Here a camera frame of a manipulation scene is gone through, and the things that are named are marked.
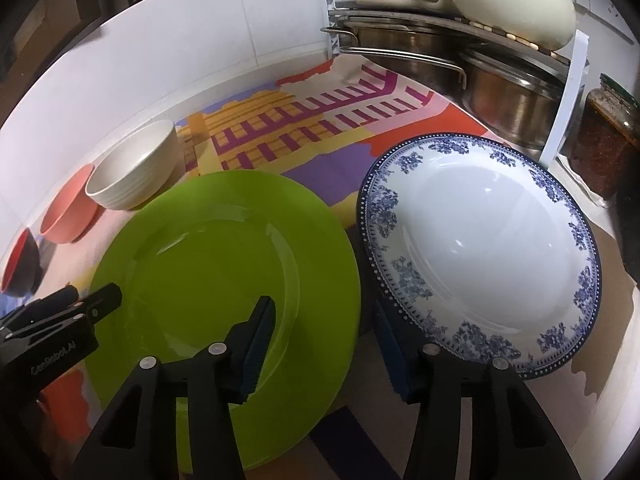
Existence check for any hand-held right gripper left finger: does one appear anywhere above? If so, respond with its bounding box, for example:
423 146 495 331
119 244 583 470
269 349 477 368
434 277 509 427
72 296 277 480

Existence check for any white pot rack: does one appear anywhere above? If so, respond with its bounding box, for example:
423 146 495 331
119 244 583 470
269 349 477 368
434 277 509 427
320 0 591 171

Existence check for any large steel pot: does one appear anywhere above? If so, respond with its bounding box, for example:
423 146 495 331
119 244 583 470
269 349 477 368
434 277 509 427
322 17 468 98

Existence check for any white plate with blue flowers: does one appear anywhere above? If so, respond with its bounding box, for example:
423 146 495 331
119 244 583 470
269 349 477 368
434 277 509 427
357 135 602 380

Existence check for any small steel pot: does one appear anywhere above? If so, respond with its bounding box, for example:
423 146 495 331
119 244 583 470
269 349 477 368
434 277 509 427
457 47 571 151

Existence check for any green plate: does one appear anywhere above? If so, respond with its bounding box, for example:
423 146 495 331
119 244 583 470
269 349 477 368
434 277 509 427
89 170 362 471

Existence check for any pink bowl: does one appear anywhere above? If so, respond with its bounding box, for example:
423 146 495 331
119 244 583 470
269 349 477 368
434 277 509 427
40 162 100 245

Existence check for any glass jar with green lid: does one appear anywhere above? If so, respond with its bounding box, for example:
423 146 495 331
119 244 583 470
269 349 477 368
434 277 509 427
570 74 640 200

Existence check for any colourful printed mat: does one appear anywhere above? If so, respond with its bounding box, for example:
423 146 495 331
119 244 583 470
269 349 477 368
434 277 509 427
0 57 511 480

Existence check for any white ribbed bowl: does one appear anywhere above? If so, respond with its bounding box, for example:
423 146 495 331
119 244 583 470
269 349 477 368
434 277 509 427
85 120 181 211

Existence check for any cream round casserole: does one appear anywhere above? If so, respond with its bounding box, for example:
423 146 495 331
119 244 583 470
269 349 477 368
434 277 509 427
446 0 577 47

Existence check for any white cloth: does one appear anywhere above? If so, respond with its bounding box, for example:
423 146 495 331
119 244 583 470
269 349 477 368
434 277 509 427
555 152 608 208

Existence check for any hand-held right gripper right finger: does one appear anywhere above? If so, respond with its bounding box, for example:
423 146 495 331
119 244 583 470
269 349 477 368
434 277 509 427
374 300 582 480

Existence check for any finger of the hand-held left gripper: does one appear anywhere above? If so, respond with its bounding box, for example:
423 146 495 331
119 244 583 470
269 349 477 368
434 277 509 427
10 283 124 342
0 285 82 333

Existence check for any red and black bowl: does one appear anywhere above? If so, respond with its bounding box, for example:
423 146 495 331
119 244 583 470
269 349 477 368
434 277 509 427
1 227 43 297

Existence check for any wooden bead trivet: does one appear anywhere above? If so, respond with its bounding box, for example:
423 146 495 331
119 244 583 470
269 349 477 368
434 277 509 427
467 17 556 58

